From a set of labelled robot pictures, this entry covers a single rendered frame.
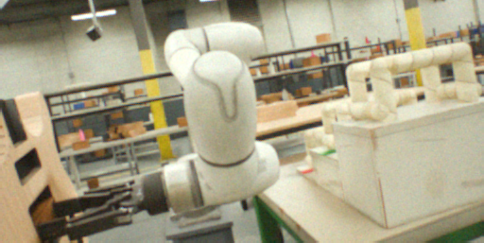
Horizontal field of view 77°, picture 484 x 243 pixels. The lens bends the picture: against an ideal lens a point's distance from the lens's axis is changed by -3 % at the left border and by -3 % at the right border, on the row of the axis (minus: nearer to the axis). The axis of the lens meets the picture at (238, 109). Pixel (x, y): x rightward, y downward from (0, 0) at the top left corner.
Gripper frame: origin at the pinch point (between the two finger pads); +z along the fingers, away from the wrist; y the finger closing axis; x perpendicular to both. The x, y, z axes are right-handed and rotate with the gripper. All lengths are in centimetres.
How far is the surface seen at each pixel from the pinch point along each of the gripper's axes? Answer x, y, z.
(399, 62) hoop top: 16, -11, -62
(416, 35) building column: -46, 692, -731
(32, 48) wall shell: 120, 1140, 385
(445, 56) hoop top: 16, -11, -72
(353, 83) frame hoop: 12, -2, -59
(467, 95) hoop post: 8, -12, -75
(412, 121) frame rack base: 6, -13, -62
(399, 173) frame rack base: -1, -14, -58
